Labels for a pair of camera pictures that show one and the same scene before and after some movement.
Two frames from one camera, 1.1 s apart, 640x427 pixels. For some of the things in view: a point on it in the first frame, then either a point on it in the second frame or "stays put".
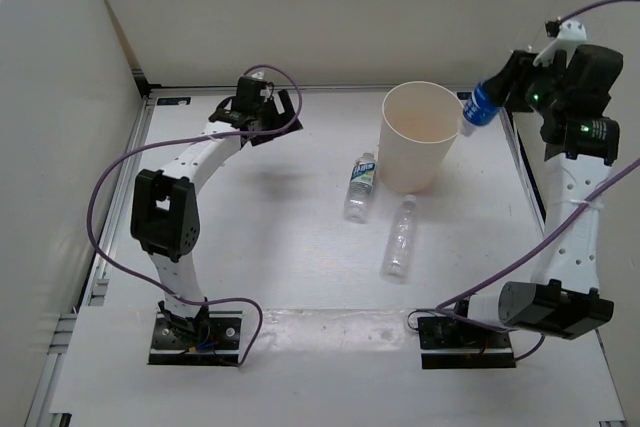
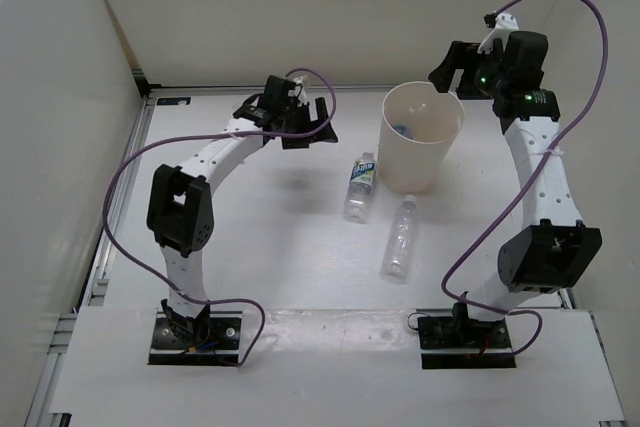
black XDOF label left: x=173 y=100 stays put
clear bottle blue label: x=478 y=112 to x=404 y=130
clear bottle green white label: x=361 y=188 stays put
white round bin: x=419 y=127 stays put
